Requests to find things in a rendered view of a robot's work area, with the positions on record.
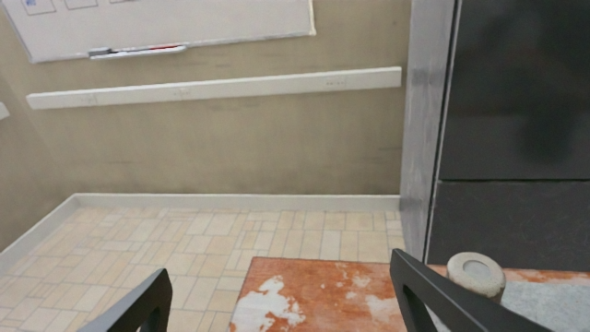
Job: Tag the grey metal plate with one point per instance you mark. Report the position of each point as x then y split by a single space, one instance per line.
559 307

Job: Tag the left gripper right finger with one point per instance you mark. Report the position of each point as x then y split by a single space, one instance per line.
460 309

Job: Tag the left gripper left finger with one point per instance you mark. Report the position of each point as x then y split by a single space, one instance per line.
146 307

